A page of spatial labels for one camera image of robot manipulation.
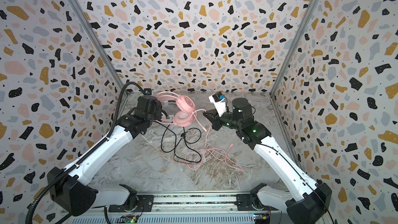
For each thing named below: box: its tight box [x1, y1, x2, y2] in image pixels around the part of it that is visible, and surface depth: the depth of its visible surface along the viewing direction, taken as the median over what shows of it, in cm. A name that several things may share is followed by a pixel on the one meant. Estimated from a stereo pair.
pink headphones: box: [155, 91, 197, 128], surface depth 77 cm
